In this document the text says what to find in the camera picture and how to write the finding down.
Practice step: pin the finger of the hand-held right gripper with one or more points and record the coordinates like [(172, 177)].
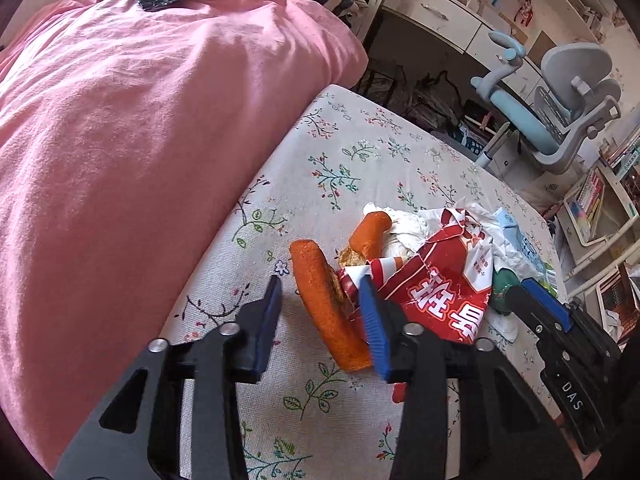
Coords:
[(525, 312), (547, 302)]

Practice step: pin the white tissue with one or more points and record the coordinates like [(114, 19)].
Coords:
[(405, 230)]

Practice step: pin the white desk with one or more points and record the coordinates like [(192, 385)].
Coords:
[(435, 15)]

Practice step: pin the floral cloth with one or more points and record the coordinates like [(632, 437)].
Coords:
[(350, 160)]

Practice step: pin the blue grey desk chair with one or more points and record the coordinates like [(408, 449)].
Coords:
[(525, 110)]

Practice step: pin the large orange peel piece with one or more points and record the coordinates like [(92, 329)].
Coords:
[(320, 305)]

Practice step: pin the pink blanket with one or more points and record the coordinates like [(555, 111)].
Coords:
[(125, 160)]

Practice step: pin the black bags under desk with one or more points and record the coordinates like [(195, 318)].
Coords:
[(420, 100)]

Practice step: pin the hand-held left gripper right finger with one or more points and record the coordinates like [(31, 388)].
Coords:
[(375, 330)]

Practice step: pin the blue green milk carton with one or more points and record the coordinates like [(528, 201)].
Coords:
[(520, 245)]

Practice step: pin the row of tall books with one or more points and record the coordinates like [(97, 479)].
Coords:
[(625, 150)]

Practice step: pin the small orange peel piece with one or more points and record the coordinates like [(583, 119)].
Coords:
[(367, 235)]

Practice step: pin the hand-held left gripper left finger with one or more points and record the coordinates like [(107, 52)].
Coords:
[(265, 330)]

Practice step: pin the red snack bag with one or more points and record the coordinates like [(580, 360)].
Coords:
[(440, 280)]

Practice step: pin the white bookshelf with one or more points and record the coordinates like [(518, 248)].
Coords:
[(615, 232)]

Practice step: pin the row of thin books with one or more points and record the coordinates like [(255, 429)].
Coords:
[(590, 200)]

